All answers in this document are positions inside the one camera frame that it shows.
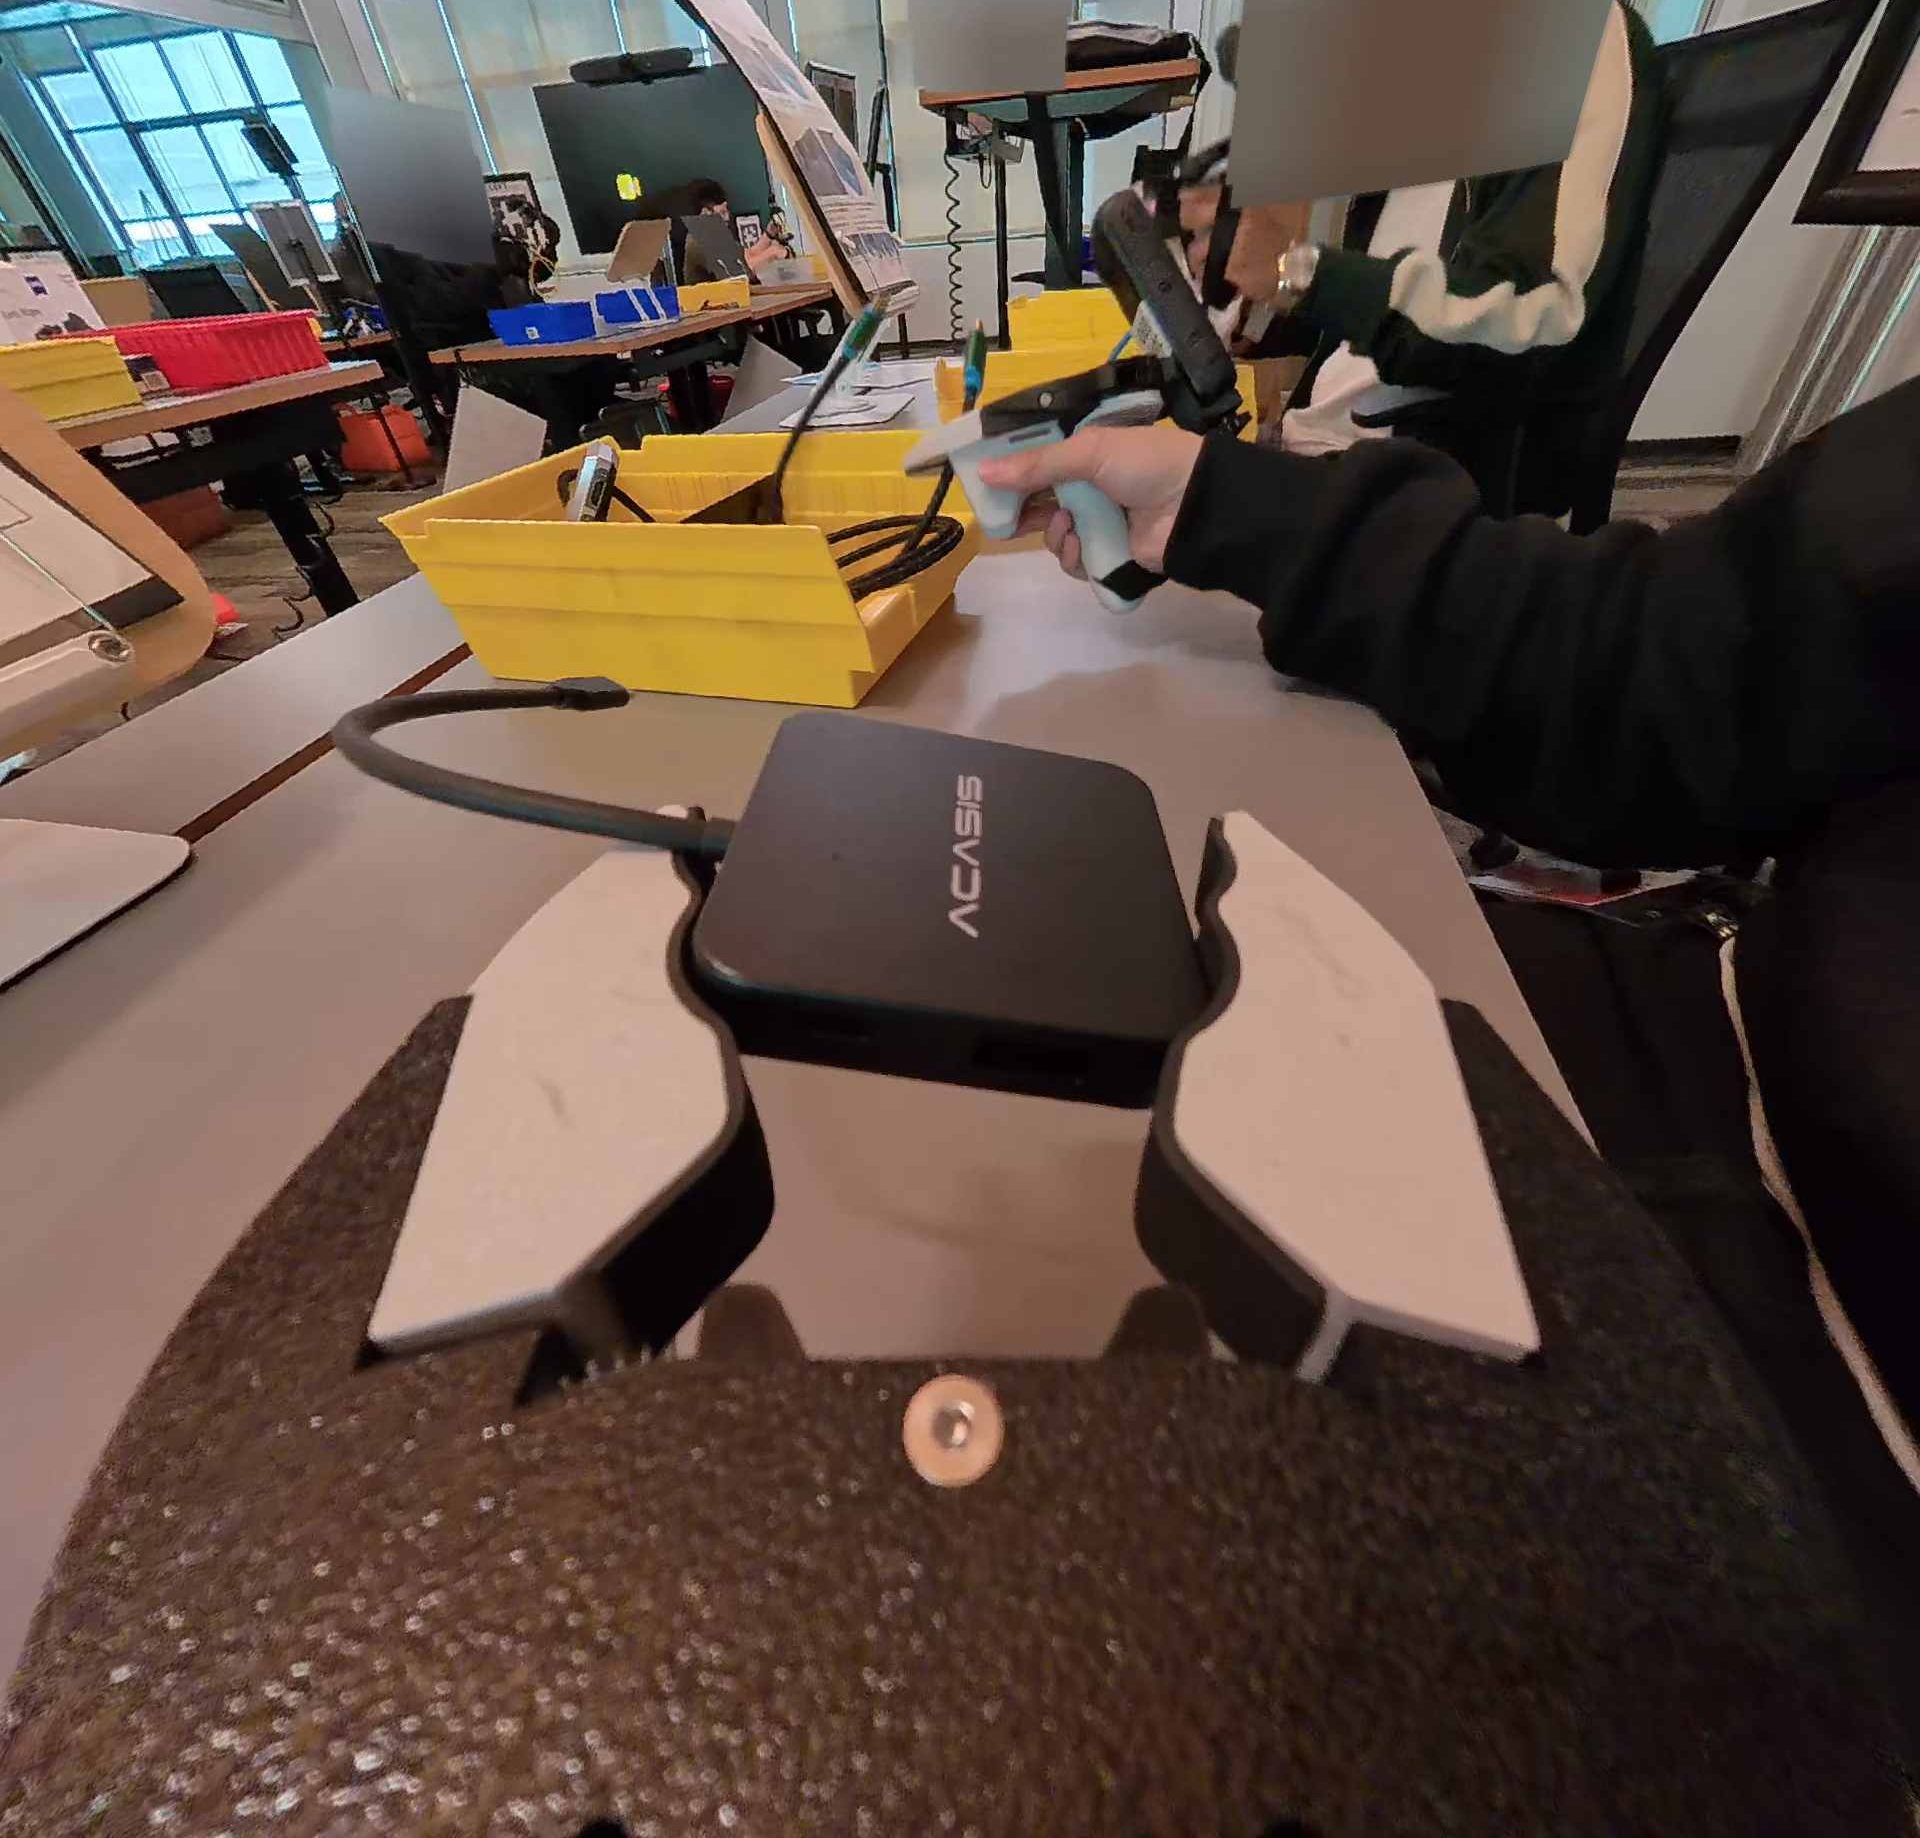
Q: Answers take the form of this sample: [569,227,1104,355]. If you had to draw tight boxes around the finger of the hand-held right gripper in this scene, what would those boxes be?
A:
[901,418,1051,481]

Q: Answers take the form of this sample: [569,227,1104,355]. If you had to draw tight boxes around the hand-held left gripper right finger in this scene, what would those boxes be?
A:
[1131,810,1544,1384]

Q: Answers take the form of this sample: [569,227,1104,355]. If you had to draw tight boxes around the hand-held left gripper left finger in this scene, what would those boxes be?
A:
[363,847,778,1404]

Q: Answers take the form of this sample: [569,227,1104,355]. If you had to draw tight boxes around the black hub with smooth cable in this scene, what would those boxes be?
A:
[334,679,1212,1114]

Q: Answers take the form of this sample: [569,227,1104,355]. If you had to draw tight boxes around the person's right forearm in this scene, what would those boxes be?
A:
[1163,421,1920,881]

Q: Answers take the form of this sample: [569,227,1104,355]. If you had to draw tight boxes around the grey desk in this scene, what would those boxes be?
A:
[0,549,1592,1690]
[0,570,474,843]

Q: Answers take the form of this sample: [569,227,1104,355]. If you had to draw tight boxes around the standing desk with black legs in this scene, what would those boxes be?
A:
[918,57,1212,348]

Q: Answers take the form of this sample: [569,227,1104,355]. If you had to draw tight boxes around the person's right hand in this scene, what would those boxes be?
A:
[980,427,1210,581]

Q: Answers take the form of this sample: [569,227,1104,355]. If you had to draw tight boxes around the white paper sheet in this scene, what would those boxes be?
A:
[811,355,944,431]

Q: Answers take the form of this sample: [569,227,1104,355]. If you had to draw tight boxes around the wooden table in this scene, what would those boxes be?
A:
[429,282,843,435]
[52,362,388,617]

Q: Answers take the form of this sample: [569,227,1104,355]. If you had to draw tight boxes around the tilted poster board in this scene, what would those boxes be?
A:
[600,0,921,316]

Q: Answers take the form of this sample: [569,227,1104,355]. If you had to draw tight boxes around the black television screen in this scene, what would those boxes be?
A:
[533,64,781,256]

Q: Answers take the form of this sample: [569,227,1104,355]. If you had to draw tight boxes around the grey card panel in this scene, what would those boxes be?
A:
[442,385,552,498]

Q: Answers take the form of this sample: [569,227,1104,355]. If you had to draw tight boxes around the person's black hoodie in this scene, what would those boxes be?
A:
[1709,369,1920,1720]

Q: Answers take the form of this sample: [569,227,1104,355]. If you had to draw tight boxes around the orange object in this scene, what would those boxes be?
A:
[337,401,442,488]

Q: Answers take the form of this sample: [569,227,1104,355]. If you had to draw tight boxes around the wooden sign board with papers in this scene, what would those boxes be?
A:
[0,383,219,759]

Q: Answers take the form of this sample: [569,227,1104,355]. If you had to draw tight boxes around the black mesh office chair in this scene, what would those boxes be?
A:
[1559,0,1893,534]

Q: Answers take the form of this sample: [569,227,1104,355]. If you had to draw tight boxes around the red plastic bin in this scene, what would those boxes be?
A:
[93,311,331,393]

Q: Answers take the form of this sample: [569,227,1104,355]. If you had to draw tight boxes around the black framed marker sign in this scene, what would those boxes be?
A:
[1791,0,1920,227]

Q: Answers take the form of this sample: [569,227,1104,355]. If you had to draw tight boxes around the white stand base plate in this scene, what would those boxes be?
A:
[0,819,195,993]

